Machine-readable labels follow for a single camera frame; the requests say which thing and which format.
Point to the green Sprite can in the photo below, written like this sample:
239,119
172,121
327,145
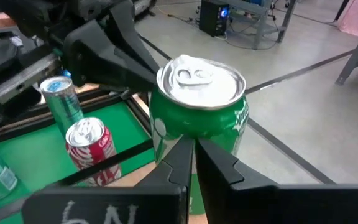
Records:
197,124

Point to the black computer tower blue light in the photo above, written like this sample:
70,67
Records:
211,18

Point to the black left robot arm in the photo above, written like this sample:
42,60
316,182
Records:
17,18

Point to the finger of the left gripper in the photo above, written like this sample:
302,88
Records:
101,65
132,40

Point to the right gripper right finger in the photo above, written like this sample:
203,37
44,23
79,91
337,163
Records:
259,205

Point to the pink cloth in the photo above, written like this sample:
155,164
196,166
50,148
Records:
357,15

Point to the wooden shelf with black legs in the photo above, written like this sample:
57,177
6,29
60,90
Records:
104,163

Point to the red Coca-Cola can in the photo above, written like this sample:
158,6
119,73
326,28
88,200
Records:
92,149

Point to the grey metal workbench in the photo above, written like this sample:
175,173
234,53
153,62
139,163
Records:
261,28

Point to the black aluminium table frame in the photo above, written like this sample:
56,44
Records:
138,115

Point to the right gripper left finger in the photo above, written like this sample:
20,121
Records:
160,199

